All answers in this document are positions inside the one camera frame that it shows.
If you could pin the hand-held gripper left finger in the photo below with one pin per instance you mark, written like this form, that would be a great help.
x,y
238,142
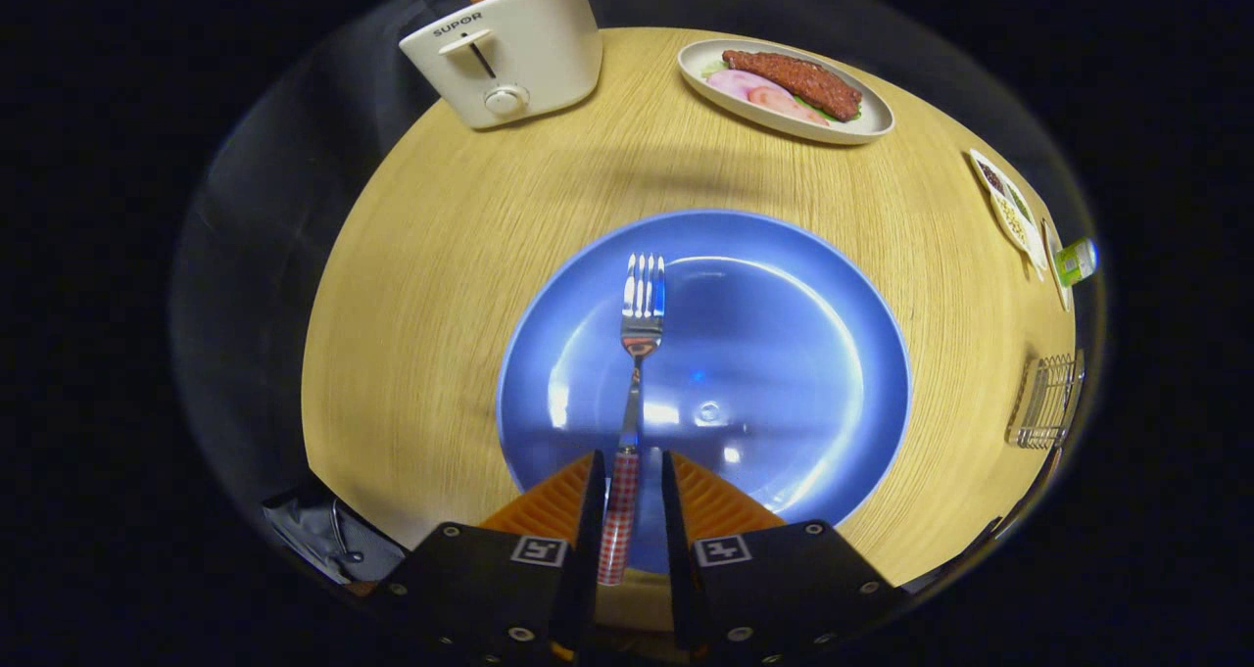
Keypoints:
x,y
594,540

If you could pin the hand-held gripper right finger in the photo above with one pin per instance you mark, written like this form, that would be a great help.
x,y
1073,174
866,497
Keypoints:
x,y
678,540

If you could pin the blue plate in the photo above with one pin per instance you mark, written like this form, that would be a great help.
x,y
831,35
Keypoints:
x,y
784,373

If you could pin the dark grey bag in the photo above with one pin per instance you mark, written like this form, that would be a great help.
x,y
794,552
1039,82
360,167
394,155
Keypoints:
x,y
313,540

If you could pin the perforated metal basket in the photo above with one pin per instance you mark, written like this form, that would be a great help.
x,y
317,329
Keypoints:
x,y
1043,403

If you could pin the pink ham slice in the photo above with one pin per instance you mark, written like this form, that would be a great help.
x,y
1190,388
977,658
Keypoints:
x,y
735,82
784,105

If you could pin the white divided tray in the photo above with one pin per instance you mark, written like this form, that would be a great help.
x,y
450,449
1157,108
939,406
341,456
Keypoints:
x,y
1014,241

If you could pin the green lettuce leaf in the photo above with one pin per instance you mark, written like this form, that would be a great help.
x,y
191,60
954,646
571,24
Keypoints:
x,y
844,114

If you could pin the yellow soybeans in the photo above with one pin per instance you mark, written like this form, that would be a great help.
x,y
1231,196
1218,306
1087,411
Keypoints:
x,y
1015,226

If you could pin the white rectangular tray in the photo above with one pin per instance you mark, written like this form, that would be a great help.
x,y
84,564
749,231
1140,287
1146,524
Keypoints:
x,y
1056,275

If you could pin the oval white food plate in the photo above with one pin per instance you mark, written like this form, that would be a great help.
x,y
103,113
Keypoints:
x,y
872,119

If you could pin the brown meat slice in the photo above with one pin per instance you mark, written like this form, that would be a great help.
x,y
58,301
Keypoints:
x,y
794,77

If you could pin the dark red beans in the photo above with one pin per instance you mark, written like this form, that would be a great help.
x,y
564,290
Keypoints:
x,y
991,176

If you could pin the green mung beans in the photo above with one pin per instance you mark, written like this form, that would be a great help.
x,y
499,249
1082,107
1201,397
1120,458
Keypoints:
x,y
1020,203

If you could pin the green bottle with silver cap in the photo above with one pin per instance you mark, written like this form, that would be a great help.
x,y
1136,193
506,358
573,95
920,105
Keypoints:
x,y
1078,262

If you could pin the cream toaster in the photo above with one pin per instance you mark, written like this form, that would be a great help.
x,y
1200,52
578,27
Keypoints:
x,y
549,50

